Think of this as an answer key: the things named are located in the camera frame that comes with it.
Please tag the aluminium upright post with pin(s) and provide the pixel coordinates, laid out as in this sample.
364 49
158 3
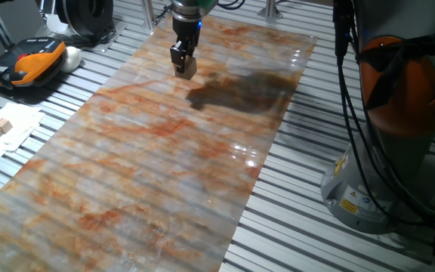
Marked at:
148 15

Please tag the aluminium frame post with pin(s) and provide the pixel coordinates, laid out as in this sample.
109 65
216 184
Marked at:
270 9

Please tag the light wooden block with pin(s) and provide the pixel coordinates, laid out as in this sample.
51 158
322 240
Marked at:
189 70

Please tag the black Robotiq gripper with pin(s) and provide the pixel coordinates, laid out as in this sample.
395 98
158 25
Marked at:
187 32

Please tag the white computer mouse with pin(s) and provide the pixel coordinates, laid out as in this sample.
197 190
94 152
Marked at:
72 58

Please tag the orange marble pattern mat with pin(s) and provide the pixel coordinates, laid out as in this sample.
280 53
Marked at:
145 170

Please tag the orange black teach pendant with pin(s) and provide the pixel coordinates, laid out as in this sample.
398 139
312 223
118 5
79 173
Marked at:
32 62

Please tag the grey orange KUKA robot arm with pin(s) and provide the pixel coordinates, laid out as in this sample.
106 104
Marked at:
402 94

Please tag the grey spool base plate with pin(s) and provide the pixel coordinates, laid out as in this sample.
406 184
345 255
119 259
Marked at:
104 43

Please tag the white paper sheet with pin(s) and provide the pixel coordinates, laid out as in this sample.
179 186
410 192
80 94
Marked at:
21 128

